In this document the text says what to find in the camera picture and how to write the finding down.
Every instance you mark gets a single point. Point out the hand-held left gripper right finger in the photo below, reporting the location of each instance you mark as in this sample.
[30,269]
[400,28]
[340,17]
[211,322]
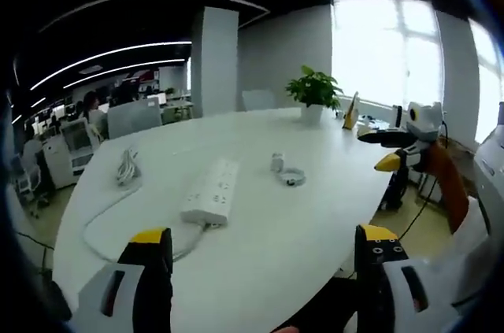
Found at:
[388,293]

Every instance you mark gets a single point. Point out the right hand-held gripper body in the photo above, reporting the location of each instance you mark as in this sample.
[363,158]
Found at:
[423,122]

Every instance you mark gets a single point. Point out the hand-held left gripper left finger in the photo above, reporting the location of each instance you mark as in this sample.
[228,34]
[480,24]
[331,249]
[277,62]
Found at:
[130,293]

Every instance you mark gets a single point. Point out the white charger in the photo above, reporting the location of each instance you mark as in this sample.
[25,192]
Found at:
[277,161]

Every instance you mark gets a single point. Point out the white power strip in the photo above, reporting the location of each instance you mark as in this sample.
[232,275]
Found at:
[214,191]

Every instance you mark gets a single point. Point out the white desk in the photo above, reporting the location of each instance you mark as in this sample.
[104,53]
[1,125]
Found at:
[275,230]

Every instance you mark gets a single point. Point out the ceiling light strip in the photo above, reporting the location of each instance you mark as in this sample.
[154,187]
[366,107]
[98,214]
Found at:
[126,69]
[118,51]

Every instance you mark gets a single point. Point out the person's left hand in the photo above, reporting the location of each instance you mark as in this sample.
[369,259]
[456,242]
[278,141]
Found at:
[290,330]

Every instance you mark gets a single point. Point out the yellow and white stand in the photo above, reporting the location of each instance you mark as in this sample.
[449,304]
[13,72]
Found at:
[349,116]

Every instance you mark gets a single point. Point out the green potted plant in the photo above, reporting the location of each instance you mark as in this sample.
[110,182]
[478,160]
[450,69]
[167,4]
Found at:
[313,91]

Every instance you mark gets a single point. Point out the white office chair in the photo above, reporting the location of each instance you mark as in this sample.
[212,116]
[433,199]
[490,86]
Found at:
[258,100]

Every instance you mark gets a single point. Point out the white cabinet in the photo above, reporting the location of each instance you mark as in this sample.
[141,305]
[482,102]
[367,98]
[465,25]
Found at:
[78,144]

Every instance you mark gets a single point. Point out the grey office chair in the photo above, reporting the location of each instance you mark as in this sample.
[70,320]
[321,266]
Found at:
[134,118]

